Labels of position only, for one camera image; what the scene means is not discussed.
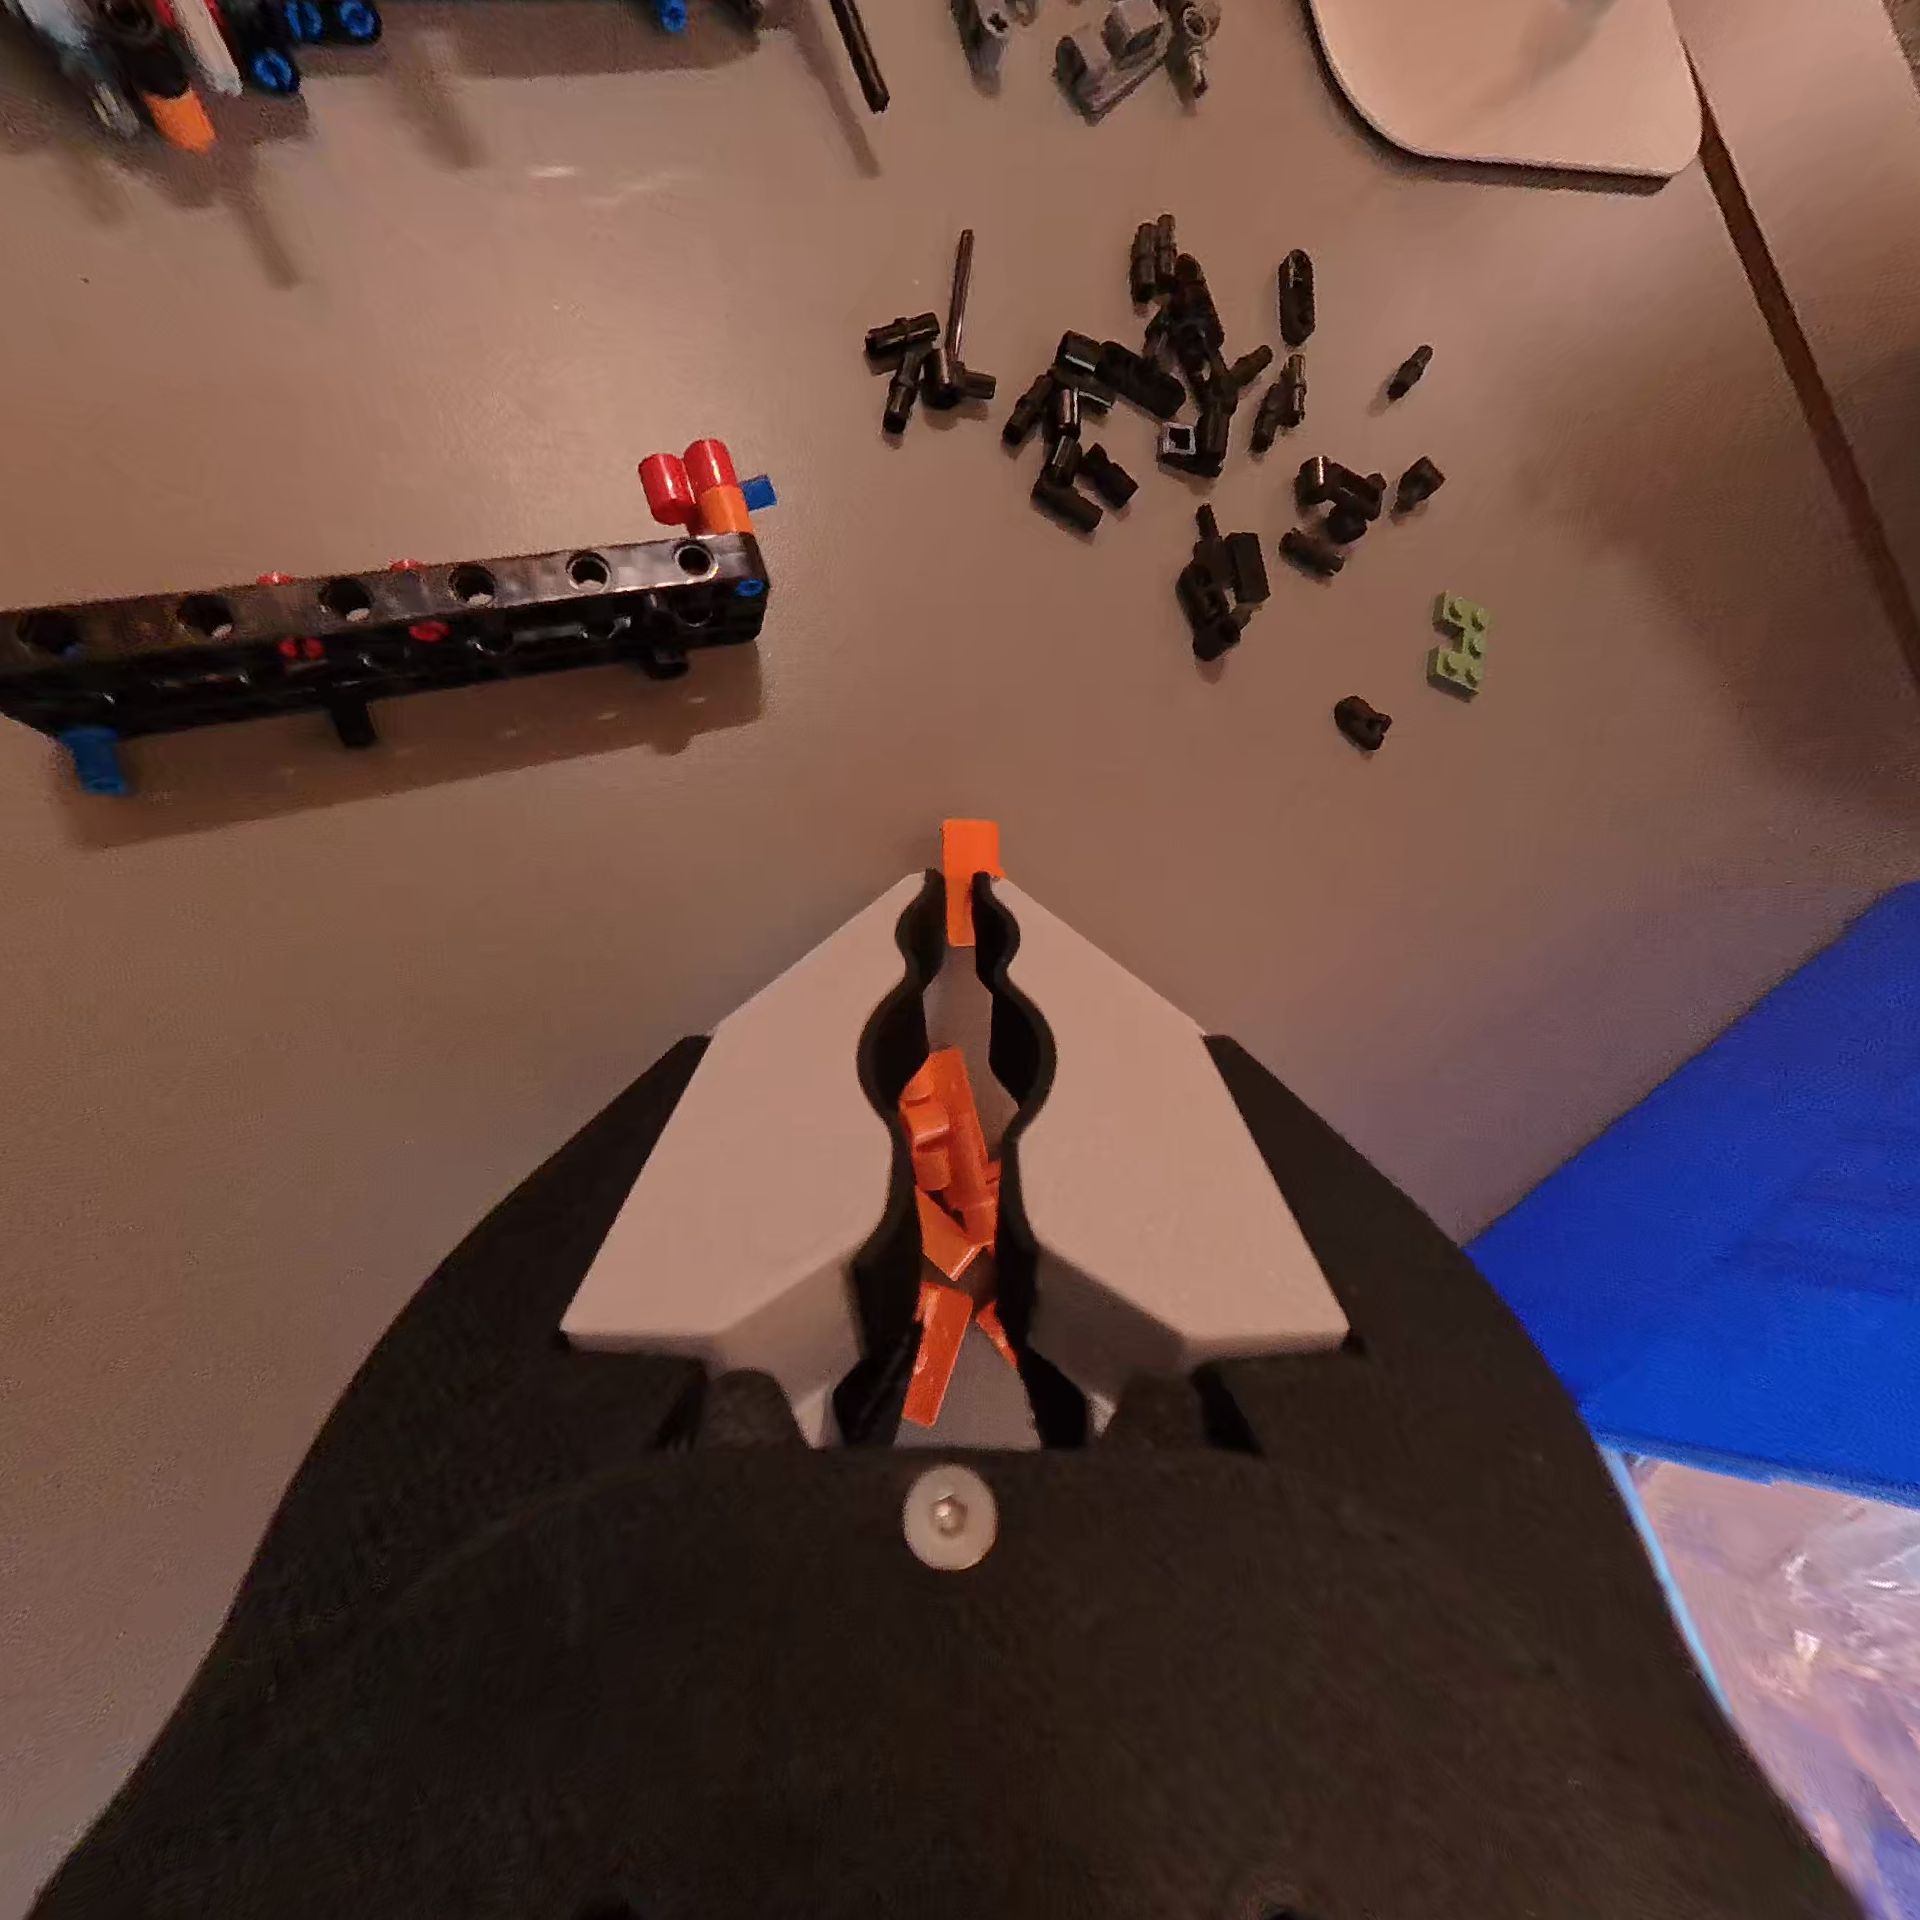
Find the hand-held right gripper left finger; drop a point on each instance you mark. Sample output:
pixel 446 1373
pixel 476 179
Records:
pixel 720 1184

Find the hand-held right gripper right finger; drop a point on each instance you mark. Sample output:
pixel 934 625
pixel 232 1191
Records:
pixel 1171 1184

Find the orange lego piece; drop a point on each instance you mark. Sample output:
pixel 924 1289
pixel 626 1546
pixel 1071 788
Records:
pixel 945 1111

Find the large multicoloured lego assembly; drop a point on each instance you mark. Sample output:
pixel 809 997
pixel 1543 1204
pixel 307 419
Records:
pixel 181 104

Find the green lego plate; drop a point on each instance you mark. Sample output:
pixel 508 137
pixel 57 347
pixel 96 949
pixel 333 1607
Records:
pixel 1458 668

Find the pile of black lego pins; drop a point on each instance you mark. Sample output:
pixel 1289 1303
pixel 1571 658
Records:
pixel 1080 494

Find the plain blue storage bin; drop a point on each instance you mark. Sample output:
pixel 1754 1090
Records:
pixel 1724 1200

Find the small blue red assembly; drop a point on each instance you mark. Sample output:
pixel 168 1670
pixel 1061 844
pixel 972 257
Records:
pixel 451 615

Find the clear plastic bag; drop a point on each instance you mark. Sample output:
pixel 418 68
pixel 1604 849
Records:
pixel 1801 1651

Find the pile of dark grey connectors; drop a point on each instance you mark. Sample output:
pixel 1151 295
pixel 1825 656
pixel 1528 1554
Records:
pixel 1110 61

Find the white desk lamp base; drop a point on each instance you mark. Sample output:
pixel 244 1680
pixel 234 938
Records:
pixel 1501 74

